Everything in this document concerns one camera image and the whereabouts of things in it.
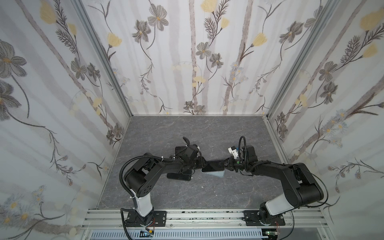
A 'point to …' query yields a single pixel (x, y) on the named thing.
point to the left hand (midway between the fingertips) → (205, 161)
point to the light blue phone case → (219, 173)
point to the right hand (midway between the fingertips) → (217, 161)
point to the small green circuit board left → (149, 233)
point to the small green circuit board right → (269, 232)
